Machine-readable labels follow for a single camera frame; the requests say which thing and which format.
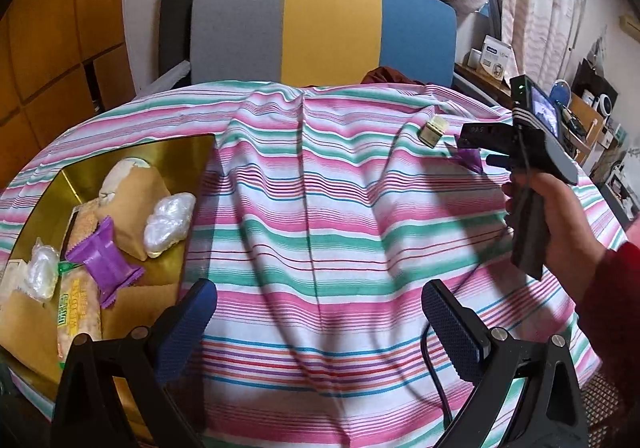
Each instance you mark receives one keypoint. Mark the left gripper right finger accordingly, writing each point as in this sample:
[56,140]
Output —
[462,334]

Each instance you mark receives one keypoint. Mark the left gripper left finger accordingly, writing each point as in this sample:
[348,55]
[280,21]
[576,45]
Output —
[180,328]

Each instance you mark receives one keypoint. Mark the purple snack packet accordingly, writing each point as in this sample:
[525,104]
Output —
[104,262]
[470,158]

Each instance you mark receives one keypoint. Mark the small green yellow box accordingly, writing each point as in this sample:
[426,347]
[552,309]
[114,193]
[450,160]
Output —
[432,131]

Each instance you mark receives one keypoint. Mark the green yellow cracker packet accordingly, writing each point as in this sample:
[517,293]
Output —
[79,310]

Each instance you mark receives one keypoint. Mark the tan yellow cloth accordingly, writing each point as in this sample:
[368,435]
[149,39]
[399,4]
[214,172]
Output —
[133,203]

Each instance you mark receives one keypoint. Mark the clear plastic bag bundle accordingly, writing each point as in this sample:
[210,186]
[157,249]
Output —
[42,271]

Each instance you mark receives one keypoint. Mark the beige cardboard box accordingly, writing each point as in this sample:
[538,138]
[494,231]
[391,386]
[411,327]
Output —
[12,279]

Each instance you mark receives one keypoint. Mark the red sleeve forearm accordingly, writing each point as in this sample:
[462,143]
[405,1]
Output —
[609,316]

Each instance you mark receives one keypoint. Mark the person right hand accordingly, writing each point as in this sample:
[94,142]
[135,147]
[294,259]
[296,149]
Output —
[573,253]

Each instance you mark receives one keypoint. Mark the wooden side desk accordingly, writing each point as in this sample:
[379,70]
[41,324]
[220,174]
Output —
[578,127]

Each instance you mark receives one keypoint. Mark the blue round fan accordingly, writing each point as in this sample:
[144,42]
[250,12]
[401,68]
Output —
[560,93]

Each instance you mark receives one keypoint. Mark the white blue product box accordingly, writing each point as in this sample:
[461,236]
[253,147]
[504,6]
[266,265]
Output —
[494,58]

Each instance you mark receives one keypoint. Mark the gold metal tin tray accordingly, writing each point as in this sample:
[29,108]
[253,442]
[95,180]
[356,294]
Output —
[106,394]

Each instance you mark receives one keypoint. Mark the dark red cloth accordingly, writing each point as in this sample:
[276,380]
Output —
[385,74]

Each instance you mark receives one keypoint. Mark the striped bed sheet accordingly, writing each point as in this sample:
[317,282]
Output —
[323,216]

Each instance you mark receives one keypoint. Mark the grey yellow blue chair back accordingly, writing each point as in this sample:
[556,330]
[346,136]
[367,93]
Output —
[321,42]

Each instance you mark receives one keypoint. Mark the black foam roll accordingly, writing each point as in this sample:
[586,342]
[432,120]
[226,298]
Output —
[174,33]

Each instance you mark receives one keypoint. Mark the orange wooden wardrobe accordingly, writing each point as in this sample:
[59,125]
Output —
[62,61]

